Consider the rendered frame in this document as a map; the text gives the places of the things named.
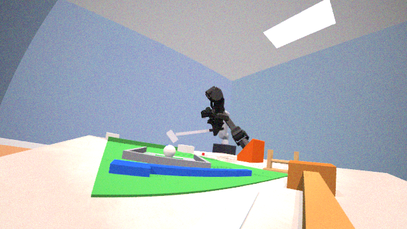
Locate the white golf ball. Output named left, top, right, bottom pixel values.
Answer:
left=163, top=145, right=176, bottom=158

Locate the green flat mat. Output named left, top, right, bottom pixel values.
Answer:
left=91, top=141, right=288, bottom=198

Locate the red golf putter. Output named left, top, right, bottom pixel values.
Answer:
left=166, top=128, right=214, bottom=143

